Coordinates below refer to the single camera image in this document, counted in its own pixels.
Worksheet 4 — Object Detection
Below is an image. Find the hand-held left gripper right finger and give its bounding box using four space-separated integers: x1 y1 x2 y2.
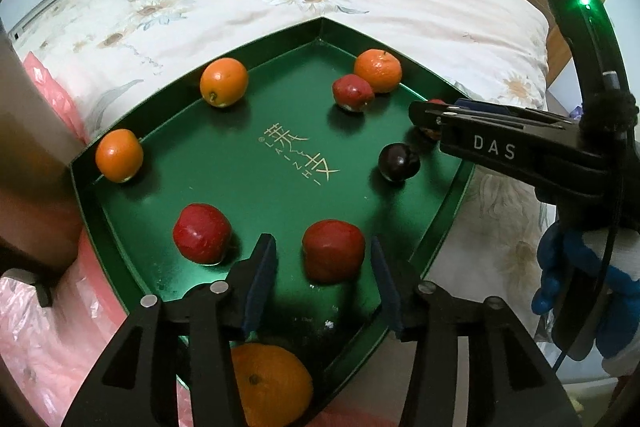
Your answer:
370 236 573 427

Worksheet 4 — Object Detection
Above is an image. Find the dark plum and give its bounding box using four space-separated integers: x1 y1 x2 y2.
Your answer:
377 143 420 182

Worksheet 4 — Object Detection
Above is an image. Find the orange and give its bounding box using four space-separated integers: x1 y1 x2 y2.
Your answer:
95 129 144 184
200 58 249 108
230 342 314 427

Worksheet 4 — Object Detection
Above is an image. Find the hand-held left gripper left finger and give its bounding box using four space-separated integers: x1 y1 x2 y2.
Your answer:
62 233 278 427

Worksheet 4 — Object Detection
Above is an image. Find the pink plastic bag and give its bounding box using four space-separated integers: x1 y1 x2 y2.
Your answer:
0 51 401 427

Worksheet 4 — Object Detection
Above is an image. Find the person's right hand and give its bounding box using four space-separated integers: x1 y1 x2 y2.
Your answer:
531 222 640 360

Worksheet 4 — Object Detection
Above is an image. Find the wooden bed frame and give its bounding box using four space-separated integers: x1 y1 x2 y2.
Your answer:
545 24 576 88

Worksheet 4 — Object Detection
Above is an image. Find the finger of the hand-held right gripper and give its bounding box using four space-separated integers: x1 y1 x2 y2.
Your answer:
452 98 578 124
409 101 576 142

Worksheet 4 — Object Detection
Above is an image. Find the red apple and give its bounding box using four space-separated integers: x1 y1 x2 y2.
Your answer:
302 219 366 284
173 203 233 265
332 74 375 112

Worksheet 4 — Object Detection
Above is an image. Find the bumpy tangerine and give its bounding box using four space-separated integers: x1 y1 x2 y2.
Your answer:
354 49 403 94

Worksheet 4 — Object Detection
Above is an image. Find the green metal tray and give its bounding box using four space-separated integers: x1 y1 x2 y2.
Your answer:
69 17 476 413

